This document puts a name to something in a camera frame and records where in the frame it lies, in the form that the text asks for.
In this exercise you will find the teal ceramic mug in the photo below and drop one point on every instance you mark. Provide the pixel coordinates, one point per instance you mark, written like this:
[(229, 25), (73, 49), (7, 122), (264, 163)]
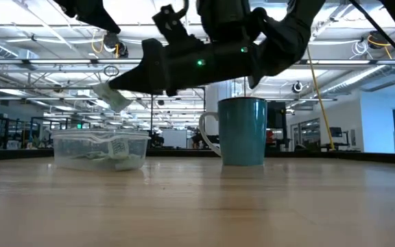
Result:
[(242, 133)]

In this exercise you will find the black background rig frame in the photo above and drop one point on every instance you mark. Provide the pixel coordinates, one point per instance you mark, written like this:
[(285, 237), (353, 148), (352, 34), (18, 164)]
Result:
[(152, 116)]

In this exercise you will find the black aluminium table frame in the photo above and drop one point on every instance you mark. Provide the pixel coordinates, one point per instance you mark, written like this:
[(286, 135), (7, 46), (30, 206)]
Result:
[(321, 155)]

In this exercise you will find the black computer monitor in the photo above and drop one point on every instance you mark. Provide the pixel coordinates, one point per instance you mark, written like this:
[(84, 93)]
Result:
[(335, 132)]

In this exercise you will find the white board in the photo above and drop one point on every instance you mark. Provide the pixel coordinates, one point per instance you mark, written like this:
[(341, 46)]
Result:
[(174, 139)]

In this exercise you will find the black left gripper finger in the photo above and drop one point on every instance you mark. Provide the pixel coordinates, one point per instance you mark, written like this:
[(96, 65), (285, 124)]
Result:
[(91, 13)]

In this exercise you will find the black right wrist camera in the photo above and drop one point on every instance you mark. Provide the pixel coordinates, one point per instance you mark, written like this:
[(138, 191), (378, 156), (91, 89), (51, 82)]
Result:
[(175, 29)]

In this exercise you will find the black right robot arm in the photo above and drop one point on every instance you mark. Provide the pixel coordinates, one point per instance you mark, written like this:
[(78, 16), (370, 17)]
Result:
[(286, 37)]

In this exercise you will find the clear plastic container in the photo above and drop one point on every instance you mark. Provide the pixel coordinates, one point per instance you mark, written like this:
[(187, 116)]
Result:
[(101, 151)]

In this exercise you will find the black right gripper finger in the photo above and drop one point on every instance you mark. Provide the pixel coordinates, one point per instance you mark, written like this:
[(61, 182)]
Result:
[(149, 75)]

